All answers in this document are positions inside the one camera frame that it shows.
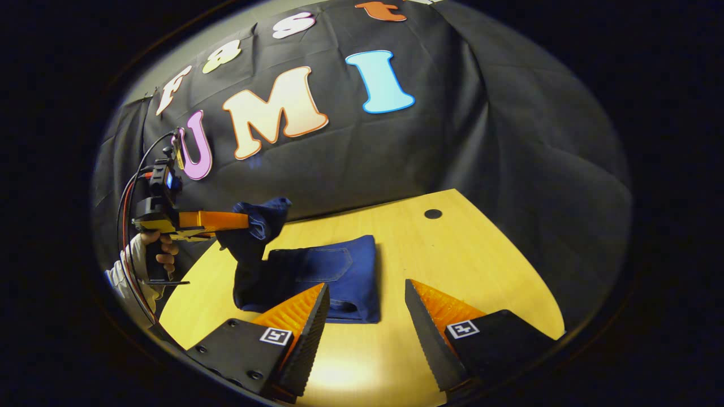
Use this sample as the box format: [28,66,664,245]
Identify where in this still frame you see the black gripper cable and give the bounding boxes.
[116,131,177,328]

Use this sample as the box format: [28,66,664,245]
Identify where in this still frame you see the black backdrop cloth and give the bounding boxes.
[93,0,633,328]

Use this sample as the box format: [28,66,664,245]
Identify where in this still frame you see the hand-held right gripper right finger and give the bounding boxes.
[404,279,558,392]

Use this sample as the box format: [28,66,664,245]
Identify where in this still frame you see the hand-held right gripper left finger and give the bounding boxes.
[186,283,330,403]

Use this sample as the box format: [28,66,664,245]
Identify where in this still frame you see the blue jeans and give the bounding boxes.
[215,196,381,324]

